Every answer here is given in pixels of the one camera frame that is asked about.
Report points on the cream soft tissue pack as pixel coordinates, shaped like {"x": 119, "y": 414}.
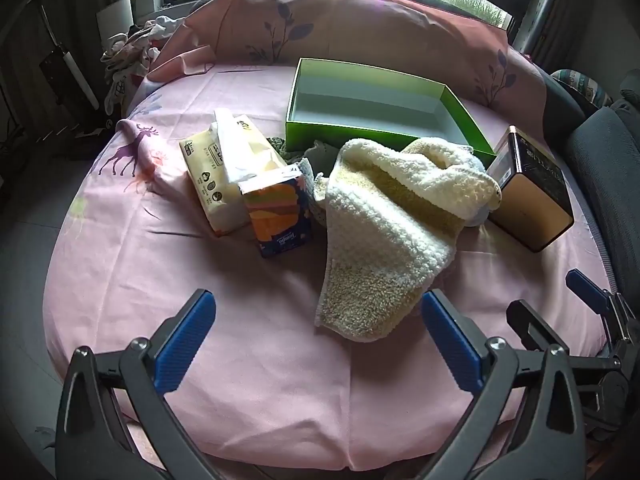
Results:
{"x": 232, "y": 149}

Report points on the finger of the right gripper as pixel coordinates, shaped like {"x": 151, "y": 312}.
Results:
{"x": 537, "y": 337}
{"x": 617, "y": 317}

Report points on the green open box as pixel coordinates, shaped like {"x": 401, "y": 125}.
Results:
{"x": 334, "y": 102}

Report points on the grey knit cloth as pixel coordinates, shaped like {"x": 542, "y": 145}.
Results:
{"x": 316, "y": 164}

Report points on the pink bed sheet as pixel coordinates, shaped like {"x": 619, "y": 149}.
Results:
{"x": 268, "y": 386}

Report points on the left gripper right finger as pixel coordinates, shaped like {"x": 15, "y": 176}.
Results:
{"x": 548, "y": 441}

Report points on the striped cushion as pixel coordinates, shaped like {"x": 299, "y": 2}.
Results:
{"x": 584, "y": 89}

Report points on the white paper roll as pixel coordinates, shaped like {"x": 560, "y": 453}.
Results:
{"x": 115, "y": 19}

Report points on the pile of white clothes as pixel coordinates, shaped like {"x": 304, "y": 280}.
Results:
{"x": 129, "y": 57}

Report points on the cream yellow knit towel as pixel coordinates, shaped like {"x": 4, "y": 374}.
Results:
{"x": 393, "y": 219}

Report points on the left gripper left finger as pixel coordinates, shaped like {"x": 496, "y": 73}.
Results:
{"x": 114, "y": 421}

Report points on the black white stick tool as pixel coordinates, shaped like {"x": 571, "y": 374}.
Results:
{"x": 64, "y": 75}

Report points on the black gold tea tin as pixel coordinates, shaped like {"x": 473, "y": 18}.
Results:
{"x": 535, "y": 208}

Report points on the orange blue tissue box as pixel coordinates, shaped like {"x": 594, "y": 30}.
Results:
{"x": 278, "y": 206}

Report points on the pink leaf print pillow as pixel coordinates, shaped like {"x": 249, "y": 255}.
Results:
{"x": 472, "y": 58}

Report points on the grey armchair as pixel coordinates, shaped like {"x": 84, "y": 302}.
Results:
{"x": 600, "y": 147}

